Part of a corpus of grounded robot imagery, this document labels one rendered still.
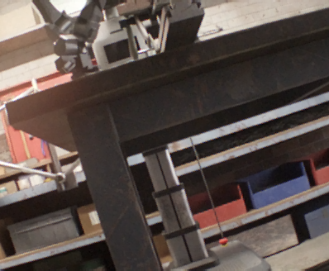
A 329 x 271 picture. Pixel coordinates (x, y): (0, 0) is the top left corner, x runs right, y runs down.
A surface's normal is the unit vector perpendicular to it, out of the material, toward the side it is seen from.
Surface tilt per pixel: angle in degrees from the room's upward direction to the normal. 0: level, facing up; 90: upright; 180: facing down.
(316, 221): 90
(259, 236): 90
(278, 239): 90
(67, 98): 90
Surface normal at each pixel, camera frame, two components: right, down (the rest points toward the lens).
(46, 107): 0.04, -0.11
